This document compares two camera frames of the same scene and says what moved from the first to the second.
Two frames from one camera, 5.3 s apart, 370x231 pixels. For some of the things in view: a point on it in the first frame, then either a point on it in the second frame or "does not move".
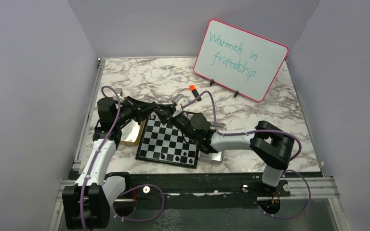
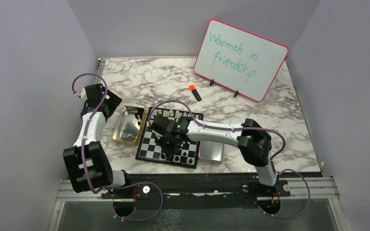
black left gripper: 137,106 to 113,101
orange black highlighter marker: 195,93 does not move
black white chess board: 166,144 does not move
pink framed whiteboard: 239,60 does not move
